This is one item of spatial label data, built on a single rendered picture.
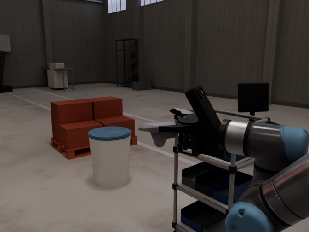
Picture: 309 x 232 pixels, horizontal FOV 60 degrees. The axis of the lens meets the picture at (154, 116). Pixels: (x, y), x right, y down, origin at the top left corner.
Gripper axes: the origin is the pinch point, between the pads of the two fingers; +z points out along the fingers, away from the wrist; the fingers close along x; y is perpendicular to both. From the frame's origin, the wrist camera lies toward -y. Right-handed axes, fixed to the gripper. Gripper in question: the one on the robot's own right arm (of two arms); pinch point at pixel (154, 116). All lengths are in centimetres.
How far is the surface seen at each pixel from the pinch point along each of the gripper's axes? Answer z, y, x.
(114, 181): 151, 133, 123
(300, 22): 72, -1, 822
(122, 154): 145, 105, 135
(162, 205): 88, 141, 122
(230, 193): 8, 76, 81
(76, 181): 199, 139, 110
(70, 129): 262, 103, 159
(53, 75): 1006, 144, 654
